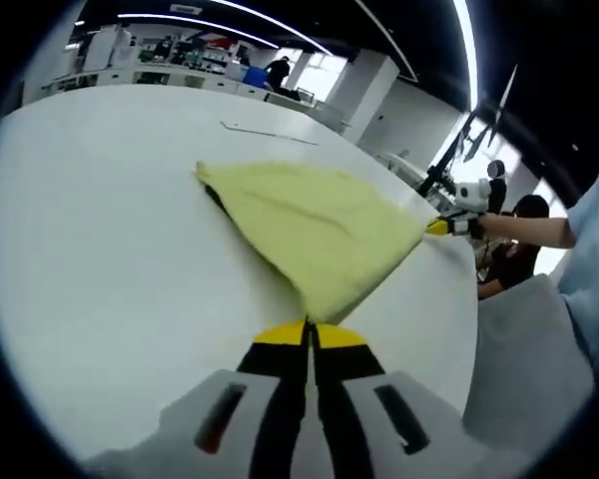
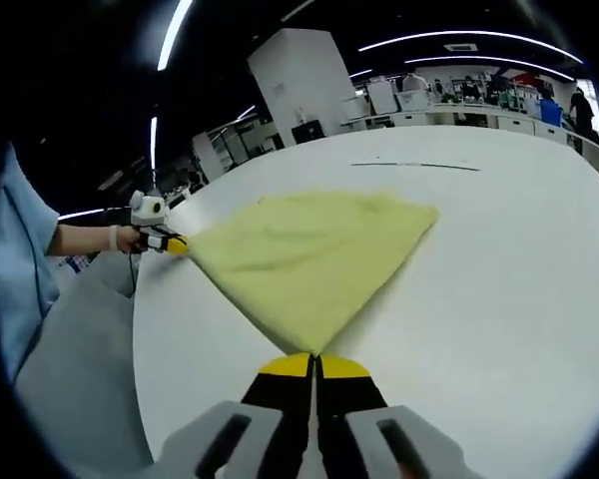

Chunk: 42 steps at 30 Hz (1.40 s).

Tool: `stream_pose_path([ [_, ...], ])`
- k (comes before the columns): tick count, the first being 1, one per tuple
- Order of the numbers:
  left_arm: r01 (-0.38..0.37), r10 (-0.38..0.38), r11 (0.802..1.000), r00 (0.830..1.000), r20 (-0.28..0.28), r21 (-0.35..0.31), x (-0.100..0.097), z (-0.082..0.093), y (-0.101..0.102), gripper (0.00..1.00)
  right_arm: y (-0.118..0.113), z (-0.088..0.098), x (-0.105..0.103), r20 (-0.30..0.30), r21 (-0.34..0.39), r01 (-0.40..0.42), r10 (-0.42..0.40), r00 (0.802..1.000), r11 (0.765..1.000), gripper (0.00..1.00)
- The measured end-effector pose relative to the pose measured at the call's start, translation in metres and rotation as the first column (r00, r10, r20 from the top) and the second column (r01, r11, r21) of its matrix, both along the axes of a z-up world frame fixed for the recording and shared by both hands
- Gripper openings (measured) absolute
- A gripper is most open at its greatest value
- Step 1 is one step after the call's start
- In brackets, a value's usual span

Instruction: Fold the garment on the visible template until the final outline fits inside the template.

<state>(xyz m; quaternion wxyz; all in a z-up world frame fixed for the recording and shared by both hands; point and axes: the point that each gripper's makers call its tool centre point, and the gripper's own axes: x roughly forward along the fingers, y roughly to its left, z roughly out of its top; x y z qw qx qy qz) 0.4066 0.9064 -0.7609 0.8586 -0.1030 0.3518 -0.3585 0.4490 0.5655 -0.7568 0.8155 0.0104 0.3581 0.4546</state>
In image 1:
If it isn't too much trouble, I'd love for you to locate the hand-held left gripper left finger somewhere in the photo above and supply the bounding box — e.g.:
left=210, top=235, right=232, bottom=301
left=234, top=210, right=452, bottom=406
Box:
left=82, top=320, right=310, bottom=479

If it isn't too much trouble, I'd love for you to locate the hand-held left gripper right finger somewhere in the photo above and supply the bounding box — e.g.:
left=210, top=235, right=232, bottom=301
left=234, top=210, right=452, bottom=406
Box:
left=308, top=322, right=480, bottom=479

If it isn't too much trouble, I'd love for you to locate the yellow grey blue garment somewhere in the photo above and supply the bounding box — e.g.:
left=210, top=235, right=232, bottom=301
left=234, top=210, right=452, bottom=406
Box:
left=194, top=158, right=430, bottom=324

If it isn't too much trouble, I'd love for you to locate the black tripod stand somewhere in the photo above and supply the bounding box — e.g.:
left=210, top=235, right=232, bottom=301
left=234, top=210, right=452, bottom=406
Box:
left=418, top=112, right=480, bottom=199

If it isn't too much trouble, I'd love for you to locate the white desk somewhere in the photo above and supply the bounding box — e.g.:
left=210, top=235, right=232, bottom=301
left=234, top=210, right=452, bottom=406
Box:
left=378, top=149, right=425, bottom=181

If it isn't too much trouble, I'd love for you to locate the white square pillar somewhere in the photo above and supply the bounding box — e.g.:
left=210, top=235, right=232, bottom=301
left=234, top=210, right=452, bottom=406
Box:
left=328, top=52, right=400, bottom=146

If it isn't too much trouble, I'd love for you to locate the wide ceiling light strip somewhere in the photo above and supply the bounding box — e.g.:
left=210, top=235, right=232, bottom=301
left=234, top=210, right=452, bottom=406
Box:
left=451, top=0, right=480, bottom=114

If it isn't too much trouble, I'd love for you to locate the white socket panel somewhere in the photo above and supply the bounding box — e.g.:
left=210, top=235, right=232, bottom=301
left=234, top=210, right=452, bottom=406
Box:
left=219, top=119, right=320, bottom=147

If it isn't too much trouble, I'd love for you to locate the long ceiling light strip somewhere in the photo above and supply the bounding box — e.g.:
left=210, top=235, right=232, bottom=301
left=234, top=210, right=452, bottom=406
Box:
left=214, top=0, right=335, bottom=55

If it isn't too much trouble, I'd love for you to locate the row of white cabinets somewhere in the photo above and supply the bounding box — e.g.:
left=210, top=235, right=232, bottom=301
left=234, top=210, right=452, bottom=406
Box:
left=42, top=64, right=320, bottom=109

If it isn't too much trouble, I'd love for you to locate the short ceiling light strip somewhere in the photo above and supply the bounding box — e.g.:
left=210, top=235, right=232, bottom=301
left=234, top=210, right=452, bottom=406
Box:
left=117, top=13, right=279, bottom=50

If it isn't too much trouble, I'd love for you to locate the tall white machine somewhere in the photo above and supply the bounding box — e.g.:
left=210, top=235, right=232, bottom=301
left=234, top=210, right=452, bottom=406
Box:
left=87, top=27, right=116, bottom=69

